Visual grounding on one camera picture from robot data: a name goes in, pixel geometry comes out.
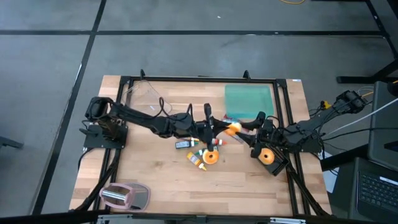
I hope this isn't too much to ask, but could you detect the black table frame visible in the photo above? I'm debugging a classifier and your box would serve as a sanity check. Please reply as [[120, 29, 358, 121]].
[[73, 68, 332, 218]]

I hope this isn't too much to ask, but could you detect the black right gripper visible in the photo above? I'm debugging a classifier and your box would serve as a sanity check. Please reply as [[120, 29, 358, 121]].
[[236, 111, 276, 157]]

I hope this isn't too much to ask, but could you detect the clear plastic container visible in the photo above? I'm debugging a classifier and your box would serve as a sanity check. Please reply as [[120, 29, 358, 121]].
[[124, 80, 174, 118]]

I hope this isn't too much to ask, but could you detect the yellow food colour bottle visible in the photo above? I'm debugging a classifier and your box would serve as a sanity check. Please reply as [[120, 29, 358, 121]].
[[186, 151, 208, 171]]

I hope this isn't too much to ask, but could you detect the grey laptop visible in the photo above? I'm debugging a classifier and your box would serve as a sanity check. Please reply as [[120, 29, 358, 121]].
[[329, 157, 398, 224]]

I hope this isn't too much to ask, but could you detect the grey equipment box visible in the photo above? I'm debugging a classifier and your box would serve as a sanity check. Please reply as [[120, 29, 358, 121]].
[[368, 81, 398, 162]]

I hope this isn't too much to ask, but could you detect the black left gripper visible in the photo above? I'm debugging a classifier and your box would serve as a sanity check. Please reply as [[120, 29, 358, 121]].
[[195, 103, 233, 144]]

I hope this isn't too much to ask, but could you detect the plain toy donut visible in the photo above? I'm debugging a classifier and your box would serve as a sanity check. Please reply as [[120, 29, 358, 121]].
[[201, 149, 220, 166]]

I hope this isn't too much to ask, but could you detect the teal plastic tray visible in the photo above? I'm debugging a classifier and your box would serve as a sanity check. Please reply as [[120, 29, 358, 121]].
[[224, 84, 275, 119]]

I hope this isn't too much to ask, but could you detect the white cable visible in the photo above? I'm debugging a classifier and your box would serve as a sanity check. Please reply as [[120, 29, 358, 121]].
[[323, 98, 398, 138]]

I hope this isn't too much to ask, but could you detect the black desk frame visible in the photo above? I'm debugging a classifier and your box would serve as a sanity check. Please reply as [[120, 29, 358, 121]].
[[337, 0, 398, 84]]

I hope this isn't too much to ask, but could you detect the pink rimmed shiny container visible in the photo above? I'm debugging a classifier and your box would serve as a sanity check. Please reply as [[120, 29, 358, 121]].
[[98, 182, 152, 211]]

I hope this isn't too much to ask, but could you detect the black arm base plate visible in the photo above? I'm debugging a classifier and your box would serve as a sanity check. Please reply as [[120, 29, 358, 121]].
[[295, 136, 324, 154], [79, 123, 128, 149]]

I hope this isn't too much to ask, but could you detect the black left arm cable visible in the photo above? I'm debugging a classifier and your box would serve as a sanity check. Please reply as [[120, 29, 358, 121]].
[[158, 96, 193, 122]]

